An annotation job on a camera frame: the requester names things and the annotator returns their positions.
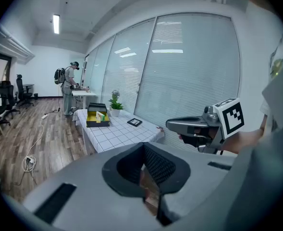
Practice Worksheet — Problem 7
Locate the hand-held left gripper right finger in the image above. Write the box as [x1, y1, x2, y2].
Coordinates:
[141, 142, 191, 227]

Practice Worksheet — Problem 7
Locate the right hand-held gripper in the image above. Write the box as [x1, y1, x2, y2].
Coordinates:
[165, 97, 245, 155]

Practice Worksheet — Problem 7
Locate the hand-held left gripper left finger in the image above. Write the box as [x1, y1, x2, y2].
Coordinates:
[102, 142, 147, 197]

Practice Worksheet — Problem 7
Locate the yellow box with black lid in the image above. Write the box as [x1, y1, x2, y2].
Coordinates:
[86, 102, 111, 128]

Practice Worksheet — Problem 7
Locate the person's right forearm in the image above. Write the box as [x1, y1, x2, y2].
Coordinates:
[221, 114, 269, 155]

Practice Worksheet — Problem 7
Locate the table with white grid tablecloth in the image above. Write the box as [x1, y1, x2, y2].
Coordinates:
[75, 108, 165, 154]

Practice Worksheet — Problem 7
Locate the green potted plant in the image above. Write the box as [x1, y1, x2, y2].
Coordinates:
[108, 97, 125, 117]

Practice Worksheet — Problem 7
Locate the white standing desk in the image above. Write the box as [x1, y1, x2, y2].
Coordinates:
[71, 89, 98, 110]

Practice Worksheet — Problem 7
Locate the person's flower print shirt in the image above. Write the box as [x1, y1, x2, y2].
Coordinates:
[260, 25, 283, 136]

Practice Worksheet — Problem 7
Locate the round black table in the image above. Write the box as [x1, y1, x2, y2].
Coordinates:
[23, 83, 35, 94]

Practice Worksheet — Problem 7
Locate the ceiling light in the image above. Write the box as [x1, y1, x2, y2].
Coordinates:
[52, 13, 61, 35]

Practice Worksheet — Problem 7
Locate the black picture frame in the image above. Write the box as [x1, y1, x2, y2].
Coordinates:
[127, 117, 143, 128]

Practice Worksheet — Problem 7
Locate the white power cable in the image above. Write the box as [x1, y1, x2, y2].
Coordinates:
[25, 118, 46, 158]

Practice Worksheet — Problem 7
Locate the white power strip with coiled cable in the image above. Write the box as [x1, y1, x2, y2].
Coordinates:
[22, 154, 37, 173]

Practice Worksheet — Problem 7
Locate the white air duct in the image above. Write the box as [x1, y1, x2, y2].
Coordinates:
[0, 24, 36, 65]

